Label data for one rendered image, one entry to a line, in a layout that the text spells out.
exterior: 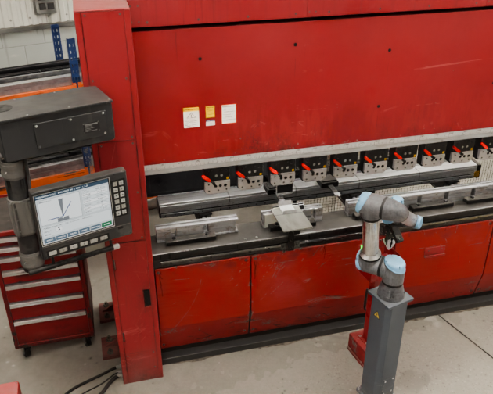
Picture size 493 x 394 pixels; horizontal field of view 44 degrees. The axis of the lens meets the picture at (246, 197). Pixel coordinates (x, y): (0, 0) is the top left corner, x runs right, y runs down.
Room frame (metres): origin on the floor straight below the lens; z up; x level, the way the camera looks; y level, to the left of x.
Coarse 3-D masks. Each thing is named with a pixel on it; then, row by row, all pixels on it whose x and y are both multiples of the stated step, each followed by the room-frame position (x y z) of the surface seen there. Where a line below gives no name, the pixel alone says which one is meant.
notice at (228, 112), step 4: (228, 104) 3.15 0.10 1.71; (232, 104) 3.16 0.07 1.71; (224, 108) 3.15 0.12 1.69; (228, 108) 3.15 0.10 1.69; (232, 108) 3.16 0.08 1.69; (224, 112) 3.15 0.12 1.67; (228, 112) 3.15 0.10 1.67; (232, 112) 3.16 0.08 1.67; (224, 116) 3.15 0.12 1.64; (228, 116) 3.15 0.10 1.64; (232, 116) 3.16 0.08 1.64; (224, 120) 3.15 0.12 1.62; (228, 120) 3.15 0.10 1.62; (232, 120) 3.16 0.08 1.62
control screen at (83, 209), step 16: (64, 192) 2.43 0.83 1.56; (80, 192) 2.47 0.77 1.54; (96, 192) 2.51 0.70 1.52; (48, 208) 2.39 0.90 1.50; (64, 208) 2.42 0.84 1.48; (80, 208) 2.46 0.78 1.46; (96, 208) 2.50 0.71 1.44; (48, 224) 2.38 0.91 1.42; (64, 224) 2.42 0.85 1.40; (80, 224) 2.45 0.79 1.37; (96, 224) 2.49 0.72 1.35; (112, 224) 2.53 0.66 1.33; (48, 240) 2.37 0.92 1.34
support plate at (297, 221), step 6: (276, 210) 3.22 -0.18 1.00; (300, 210) 3.22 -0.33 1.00; (276, 216) 3.16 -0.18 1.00; (282, 216) 3.16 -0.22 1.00; (288, 216) 3.16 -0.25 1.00; (294, 216) 3.16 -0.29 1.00; (300, 216) 3.16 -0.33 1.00; (282, 222) 3.09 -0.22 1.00; (288, 222) 3.09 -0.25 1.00; (294, 222) 3.09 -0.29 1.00; (300, 222) 3.09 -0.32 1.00; (306, 222) 3.09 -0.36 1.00; (282, 228) 3.02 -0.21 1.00; (288, 228) 3.02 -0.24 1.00; (294, 228) 3.02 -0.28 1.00; (300, 228) 3.02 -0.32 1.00; (306, 228) 3.02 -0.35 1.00
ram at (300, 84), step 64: (192, 64) 3.11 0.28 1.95; (256, 64) 3.19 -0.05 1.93; (320, 64) 3.29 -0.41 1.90; (384, 64) 3.38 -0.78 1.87; (448, 64) 3.49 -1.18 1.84; (192, 128) 3.10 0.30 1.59; (256, 128) 3.19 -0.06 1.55; (320, 128) 3.29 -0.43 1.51; (384, 128) 3.40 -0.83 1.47; (448, 128) 3.51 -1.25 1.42
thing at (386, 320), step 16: (384, 304) 2.60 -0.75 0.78; (400, 304) 2.61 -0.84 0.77; (384, 320) 2.60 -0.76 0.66; (400, 320) 2.63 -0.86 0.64; (368, 336) 2.69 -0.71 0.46; (384, 336) 2.60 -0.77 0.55; (400, 336) 2.64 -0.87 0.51; (368, 352) 2.68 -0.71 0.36; (384, 352) 2.60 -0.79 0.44; (368, 368) 2.66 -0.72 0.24; (384, 368) 2.60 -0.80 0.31; (368, 384) 2.65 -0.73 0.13; (384, 384) 2.60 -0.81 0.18
